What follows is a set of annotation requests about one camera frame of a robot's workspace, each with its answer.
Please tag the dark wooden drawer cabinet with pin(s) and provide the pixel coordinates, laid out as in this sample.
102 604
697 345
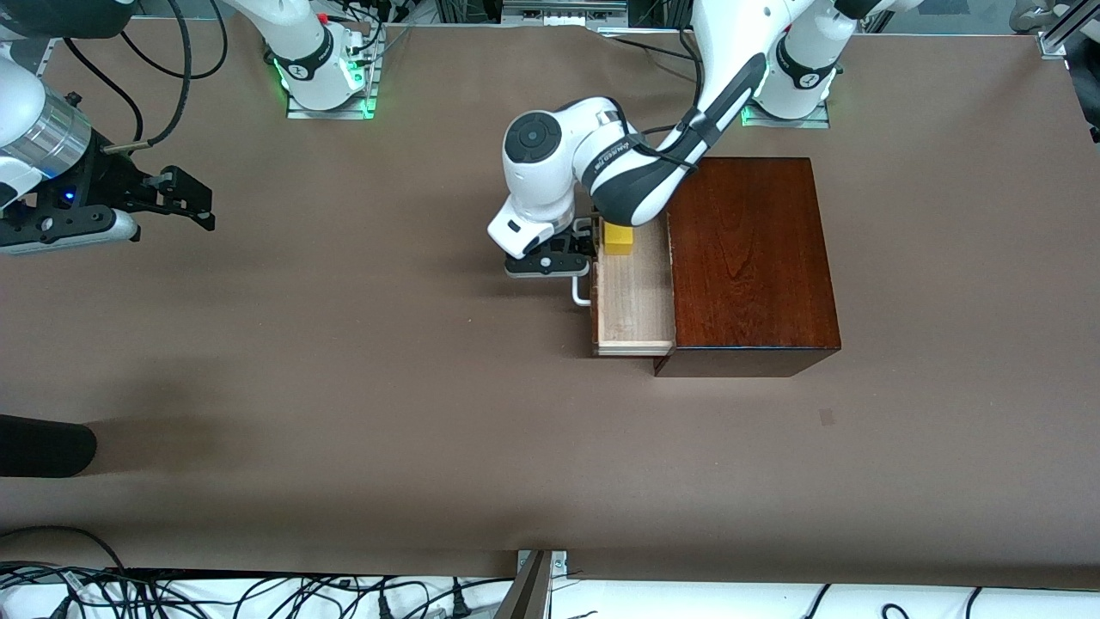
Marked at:
756 258

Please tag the aluminium table edge rail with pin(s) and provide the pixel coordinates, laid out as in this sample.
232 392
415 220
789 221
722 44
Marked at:
43 56

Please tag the yellow block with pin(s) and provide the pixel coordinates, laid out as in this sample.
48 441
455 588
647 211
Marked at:
619 241

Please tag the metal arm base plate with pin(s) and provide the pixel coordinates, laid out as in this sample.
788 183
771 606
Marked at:
331 107
786 122

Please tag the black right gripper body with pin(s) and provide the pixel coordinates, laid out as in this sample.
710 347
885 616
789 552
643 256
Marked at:
110 182

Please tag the metal bracket with brown bar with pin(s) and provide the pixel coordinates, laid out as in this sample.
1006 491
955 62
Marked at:
528 593

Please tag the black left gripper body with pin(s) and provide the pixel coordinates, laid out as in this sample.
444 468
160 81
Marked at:
587 237

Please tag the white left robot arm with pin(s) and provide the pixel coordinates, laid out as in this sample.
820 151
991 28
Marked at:
550 180

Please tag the aluminium corner profile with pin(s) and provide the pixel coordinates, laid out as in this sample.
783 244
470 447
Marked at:
1053 39

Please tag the black rounded object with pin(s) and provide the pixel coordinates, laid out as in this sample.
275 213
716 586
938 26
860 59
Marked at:
43 447

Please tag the aluminium frame profile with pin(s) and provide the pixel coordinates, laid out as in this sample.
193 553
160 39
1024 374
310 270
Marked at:
559 10

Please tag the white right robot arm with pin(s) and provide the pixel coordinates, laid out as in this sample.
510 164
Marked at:
318 52

